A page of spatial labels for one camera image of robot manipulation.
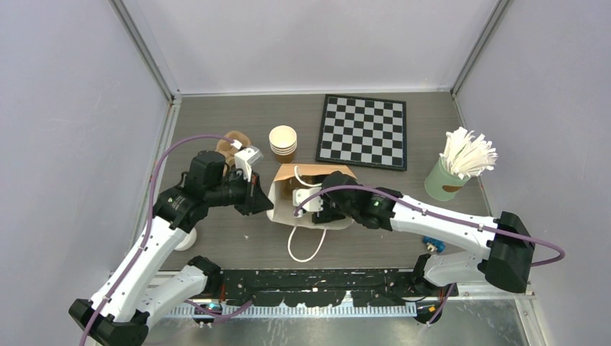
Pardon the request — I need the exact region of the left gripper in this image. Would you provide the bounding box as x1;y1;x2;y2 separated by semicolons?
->
206;168;274;216

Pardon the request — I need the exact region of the blue toy block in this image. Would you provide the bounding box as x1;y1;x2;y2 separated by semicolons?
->
422;236;445;253

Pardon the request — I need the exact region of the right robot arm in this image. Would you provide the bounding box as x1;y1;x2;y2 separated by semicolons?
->
321;171;535;296

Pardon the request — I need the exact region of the stack of paper cups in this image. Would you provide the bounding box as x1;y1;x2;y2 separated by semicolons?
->
269;125;297;164

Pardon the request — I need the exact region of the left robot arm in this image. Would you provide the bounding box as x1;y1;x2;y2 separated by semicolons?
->
68;146;274;345

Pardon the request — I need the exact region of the stack of white lids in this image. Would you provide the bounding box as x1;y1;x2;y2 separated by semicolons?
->
174;228;197;252

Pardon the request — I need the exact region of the black white checkerboard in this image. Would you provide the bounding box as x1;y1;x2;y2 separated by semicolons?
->
315;94;408;172

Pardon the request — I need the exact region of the brown pulp cup carrier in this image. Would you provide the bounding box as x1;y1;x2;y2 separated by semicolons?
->
215;130;252;167

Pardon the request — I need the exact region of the brown paper bag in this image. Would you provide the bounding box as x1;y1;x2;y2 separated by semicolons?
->
266;164;358;264

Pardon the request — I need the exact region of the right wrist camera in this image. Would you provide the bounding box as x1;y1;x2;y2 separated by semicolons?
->
292;187;324;218

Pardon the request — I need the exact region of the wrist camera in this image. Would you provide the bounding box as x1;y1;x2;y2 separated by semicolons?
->
292;187;324;218
232;141;263;182

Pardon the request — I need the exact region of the green cup of paper sticks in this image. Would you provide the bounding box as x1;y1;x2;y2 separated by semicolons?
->
424;127;499;201

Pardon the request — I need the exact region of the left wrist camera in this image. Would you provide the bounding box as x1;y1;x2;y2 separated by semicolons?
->
232;141;263;182

